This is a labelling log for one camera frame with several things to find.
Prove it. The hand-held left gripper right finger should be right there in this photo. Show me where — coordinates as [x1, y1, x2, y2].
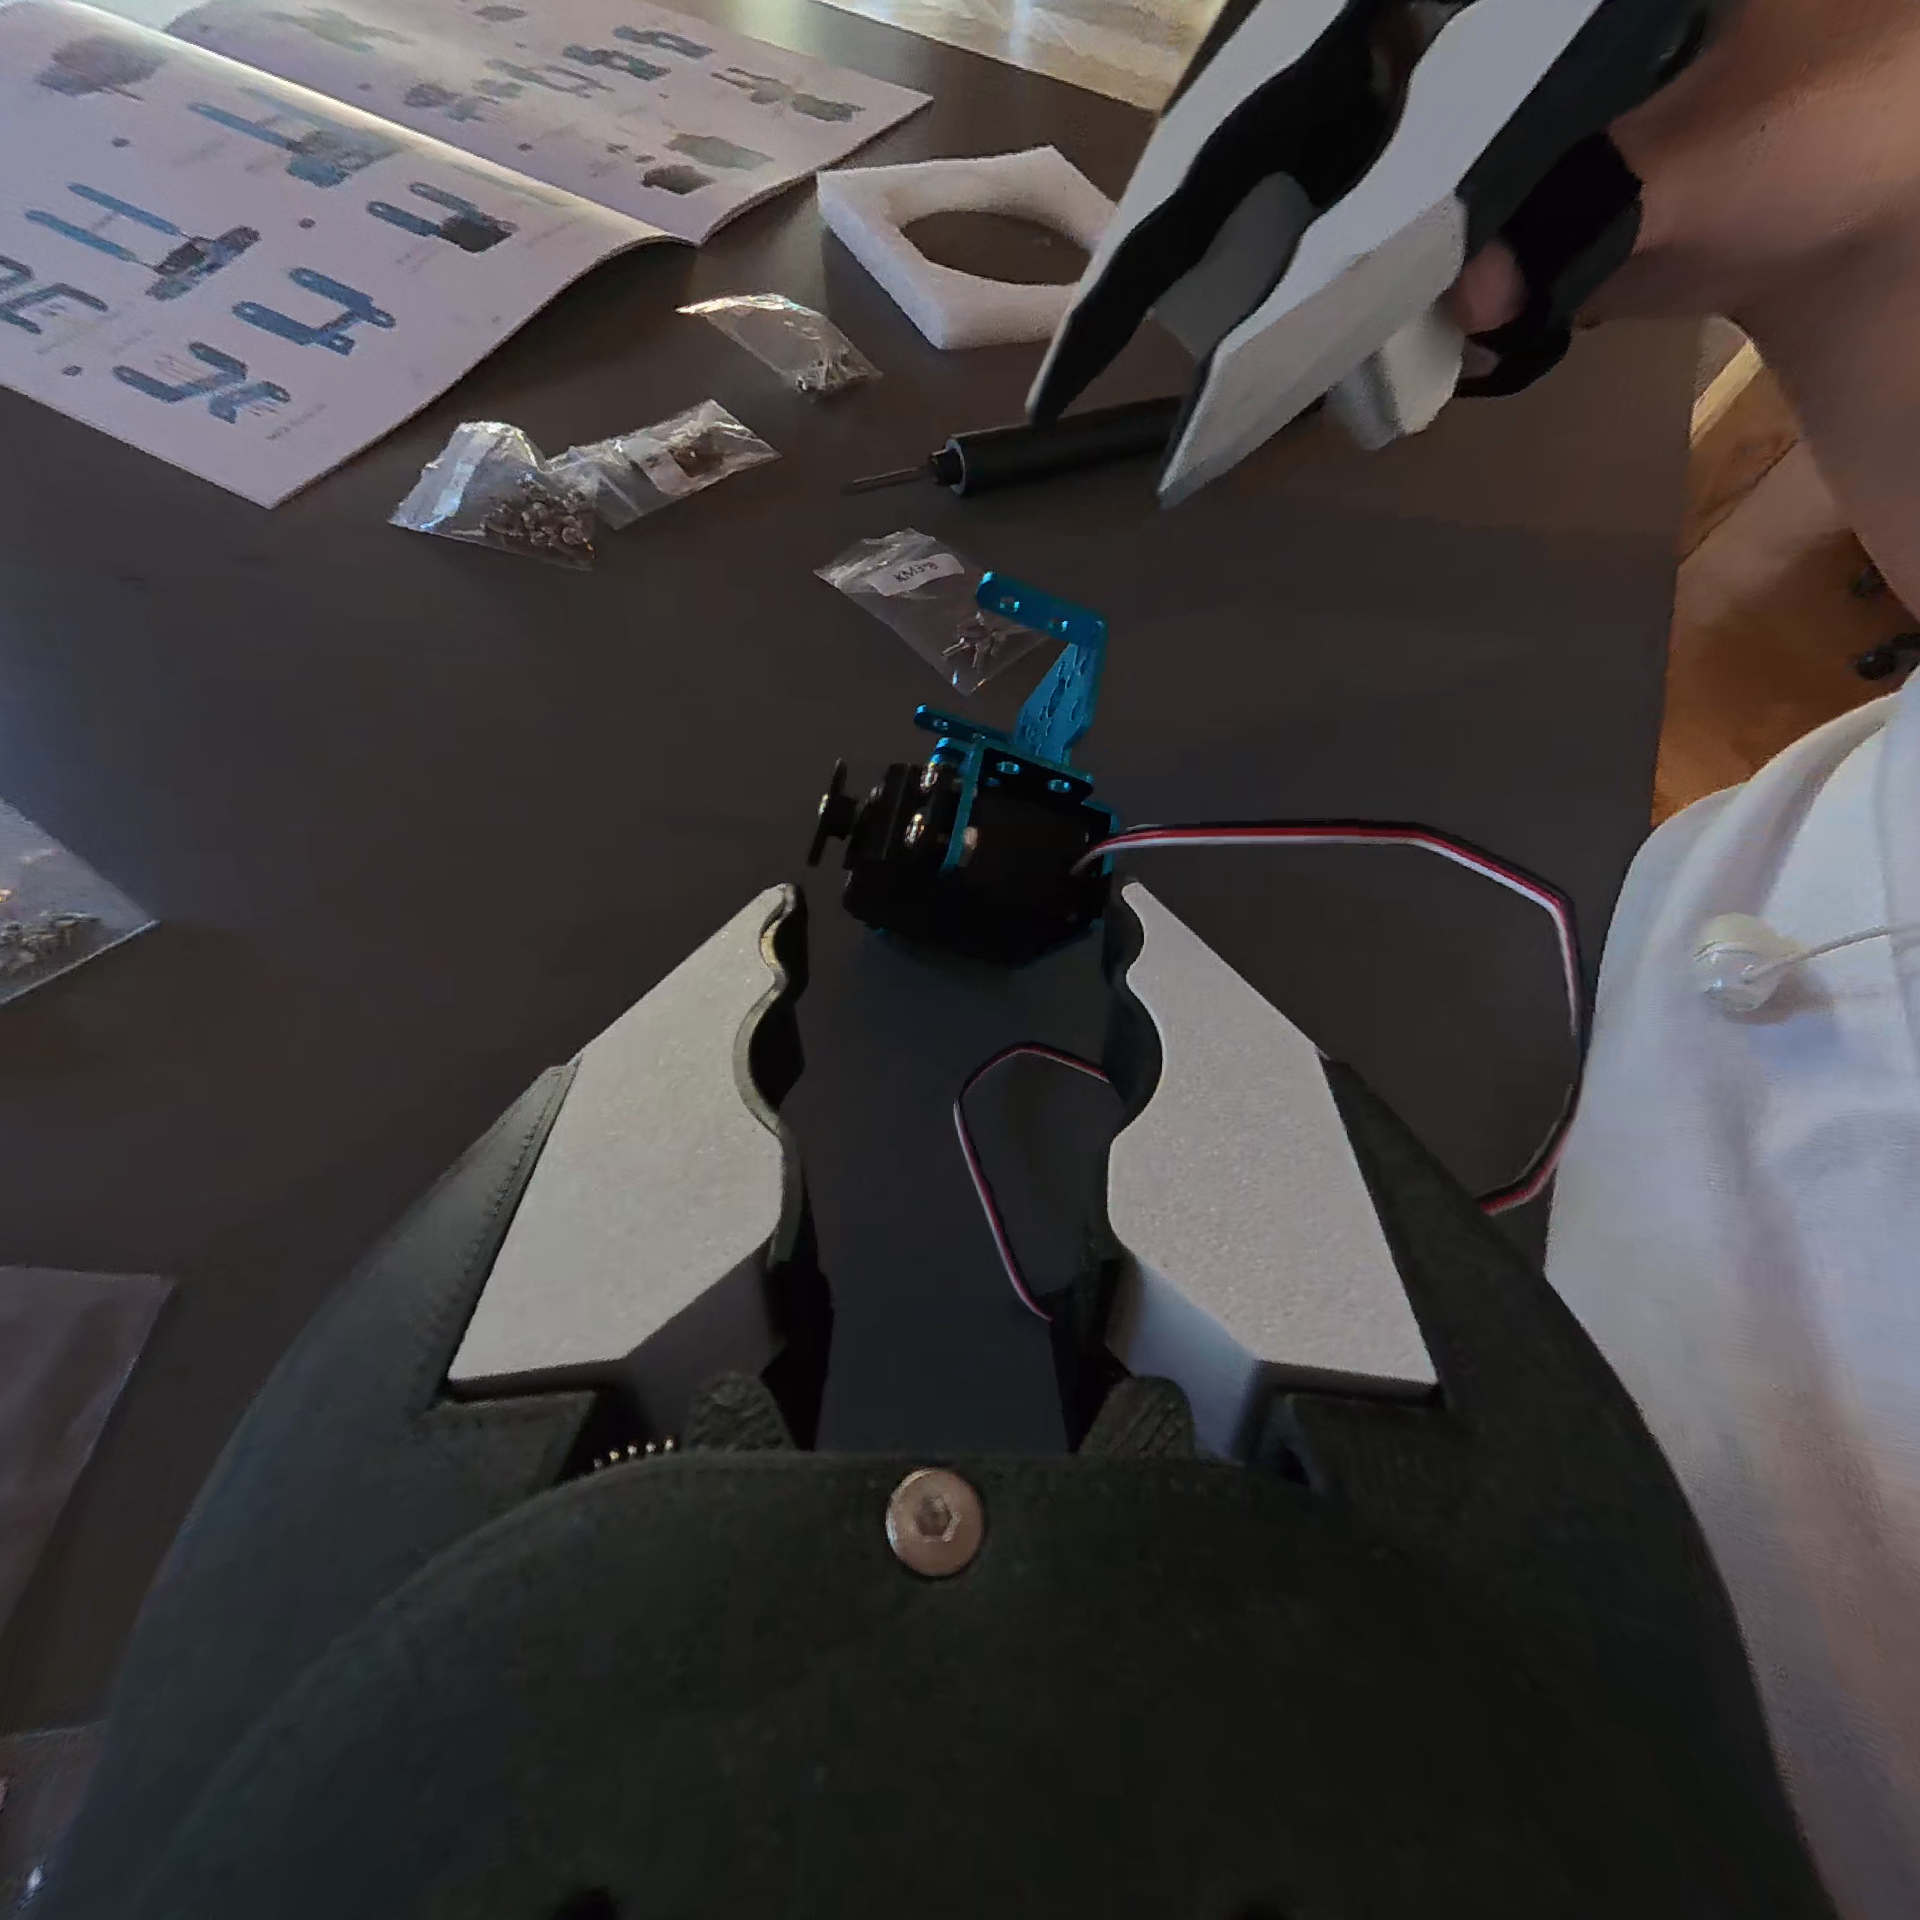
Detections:
[1048, 879, 1443, 1465]

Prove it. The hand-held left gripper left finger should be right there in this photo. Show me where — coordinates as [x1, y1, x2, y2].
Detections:
[447, 881, 827, 1453]

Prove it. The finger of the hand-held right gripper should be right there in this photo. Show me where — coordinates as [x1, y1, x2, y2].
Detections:
[1025, 0, 1420, 424]
[1153, 0, 1613, 506]

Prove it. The red white black servo cable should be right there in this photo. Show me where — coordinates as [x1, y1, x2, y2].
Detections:
[955, 815, 1589, 1321]

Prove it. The labelled clear bag of screws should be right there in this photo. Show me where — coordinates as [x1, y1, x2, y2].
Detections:
[814, 528, 1052, 696]

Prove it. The person's right forearm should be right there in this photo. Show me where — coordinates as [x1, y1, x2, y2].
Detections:
[1696, 0, 1920, 617]

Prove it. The dark grey desk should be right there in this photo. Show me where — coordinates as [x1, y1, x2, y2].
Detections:
[0, 0, 1711, 1801]

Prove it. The person's right hand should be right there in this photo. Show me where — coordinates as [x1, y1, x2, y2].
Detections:
[1438, 66, 1823, 383]

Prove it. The black screwdriver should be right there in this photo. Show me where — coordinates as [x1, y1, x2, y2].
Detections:
[844, 392, 1327, 495]

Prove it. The clear plastic parts bag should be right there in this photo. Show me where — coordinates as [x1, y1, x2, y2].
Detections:
[678, 293, 883, 400]
[576, 398, 781, 528]
[0, 801, 163, 1010]

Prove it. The person's white shirt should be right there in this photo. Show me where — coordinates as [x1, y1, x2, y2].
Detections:
[1544, 674, 1920, 1920]

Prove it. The clear bag with white label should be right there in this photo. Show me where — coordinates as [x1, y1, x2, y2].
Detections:
[0, 1266, 175, 1642]

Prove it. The assembly instruction booklet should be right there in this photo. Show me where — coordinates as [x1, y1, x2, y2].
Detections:
[0, 0, 934, 512]

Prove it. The clear bag of silver screws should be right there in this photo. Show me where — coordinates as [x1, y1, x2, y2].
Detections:
[390, 422, 606, 570]

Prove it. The white foam packing frame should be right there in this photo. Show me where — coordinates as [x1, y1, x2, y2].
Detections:
[814, 141, 1119, 354]

